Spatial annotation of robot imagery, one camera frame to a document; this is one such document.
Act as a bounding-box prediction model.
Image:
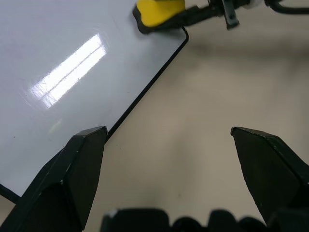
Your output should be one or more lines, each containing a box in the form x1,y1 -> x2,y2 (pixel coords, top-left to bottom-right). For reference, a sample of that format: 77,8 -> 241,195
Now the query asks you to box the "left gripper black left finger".
0,126 -> 108,232

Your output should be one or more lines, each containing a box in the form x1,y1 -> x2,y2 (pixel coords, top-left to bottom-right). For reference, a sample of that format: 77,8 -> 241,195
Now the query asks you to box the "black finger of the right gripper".
166,4 -> 228,28

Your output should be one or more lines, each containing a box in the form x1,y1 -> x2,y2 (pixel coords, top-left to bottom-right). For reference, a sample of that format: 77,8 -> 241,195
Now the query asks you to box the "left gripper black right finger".
230,126 -> 309,225

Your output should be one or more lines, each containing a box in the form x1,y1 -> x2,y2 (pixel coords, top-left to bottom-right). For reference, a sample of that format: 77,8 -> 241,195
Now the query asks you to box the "yellow eraser with black felt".
132,0 -> 187,35

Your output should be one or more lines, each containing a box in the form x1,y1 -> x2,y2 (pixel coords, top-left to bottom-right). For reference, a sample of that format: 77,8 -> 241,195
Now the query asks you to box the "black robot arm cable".
264,0 -> 309,16

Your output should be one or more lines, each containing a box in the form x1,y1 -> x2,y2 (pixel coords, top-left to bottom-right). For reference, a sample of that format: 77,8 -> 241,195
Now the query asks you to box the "white whiteboard with black frame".
0,0 -> 190,204

